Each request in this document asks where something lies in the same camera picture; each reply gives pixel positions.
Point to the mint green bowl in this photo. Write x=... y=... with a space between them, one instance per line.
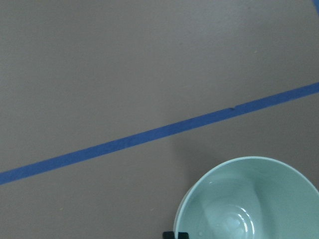
x=250 y=198

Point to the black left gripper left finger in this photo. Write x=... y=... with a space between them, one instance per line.
x=168 y=235

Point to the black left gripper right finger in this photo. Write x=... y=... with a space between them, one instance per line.
x=183 y=235

